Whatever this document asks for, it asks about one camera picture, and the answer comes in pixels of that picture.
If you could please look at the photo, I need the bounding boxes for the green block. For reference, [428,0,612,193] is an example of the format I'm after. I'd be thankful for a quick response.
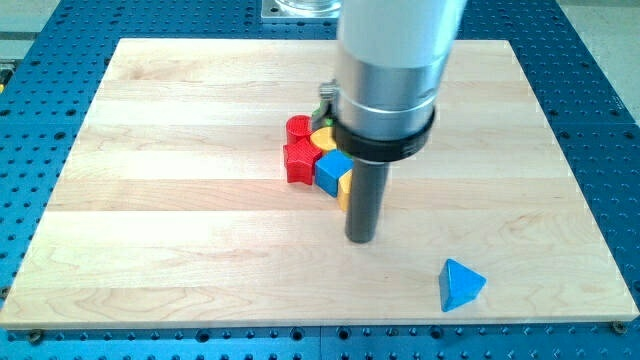
[311,102,334,131]

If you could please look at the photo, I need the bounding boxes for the yellow round block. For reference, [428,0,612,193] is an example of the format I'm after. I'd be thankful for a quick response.
[310,127,337,154]

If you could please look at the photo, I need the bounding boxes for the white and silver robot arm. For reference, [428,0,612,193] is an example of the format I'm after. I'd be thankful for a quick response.
[320,0,466,163]

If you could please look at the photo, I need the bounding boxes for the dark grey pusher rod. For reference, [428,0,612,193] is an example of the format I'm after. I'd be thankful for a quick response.
[345,158,389,243]

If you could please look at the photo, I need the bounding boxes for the red star block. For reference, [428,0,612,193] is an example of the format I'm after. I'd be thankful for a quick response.
[283,138,323,185]

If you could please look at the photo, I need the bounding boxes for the blue triangle block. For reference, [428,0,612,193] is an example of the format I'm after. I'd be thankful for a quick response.
[438,259,487,312]

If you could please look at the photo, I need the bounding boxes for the light wooden board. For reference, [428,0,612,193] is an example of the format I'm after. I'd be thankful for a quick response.
[1,39,638,330]

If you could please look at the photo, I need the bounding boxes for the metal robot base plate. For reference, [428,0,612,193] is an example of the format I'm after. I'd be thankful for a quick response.
[260,0,342,21]

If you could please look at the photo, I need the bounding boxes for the yellow hexagon block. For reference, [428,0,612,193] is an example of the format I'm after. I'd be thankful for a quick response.
[337,170,352,212]

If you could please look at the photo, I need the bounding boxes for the red cylinder block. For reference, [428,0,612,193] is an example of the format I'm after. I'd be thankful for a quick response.
[285,115,312,145]

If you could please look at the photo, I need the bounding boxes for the blue cube block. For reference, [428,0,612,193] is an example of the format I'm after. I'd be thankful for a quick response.
[315,150,353,197]

